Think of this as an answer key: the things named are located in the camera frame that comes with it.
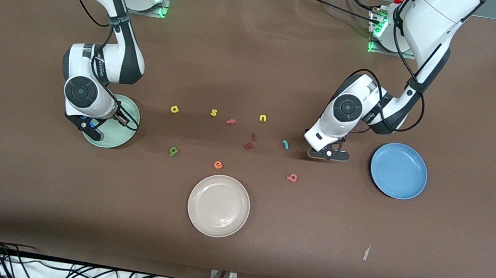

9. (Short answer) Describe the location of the beige plate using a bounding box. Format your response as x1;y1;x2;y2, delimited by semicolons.
184;170;254;242

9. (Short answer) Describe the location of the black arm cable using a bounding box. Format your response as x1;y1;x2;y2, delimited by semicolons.
335;0;441;143
58;0;158;133

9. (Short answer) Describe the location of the black cable on table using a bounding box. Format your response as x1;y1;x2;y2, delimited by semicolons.
290;0;385;25

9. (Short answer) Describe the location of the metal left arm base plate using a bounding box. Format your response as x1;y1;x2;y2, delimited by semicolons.
366;5;422;60

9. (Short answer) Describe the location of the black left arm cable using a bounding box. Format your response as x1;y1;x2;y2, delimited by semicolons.
335;0;441;143

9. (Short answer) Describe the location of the green plate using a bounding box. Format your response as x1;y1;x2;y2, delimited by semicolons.
79;90;144;153

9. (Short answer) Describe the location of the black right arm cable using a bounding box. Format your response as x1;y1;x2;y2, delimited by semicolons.
58;0;158;133

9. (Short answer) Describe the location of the blue plate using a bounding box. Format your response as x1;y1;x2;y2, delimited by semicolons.
366;139;432;204

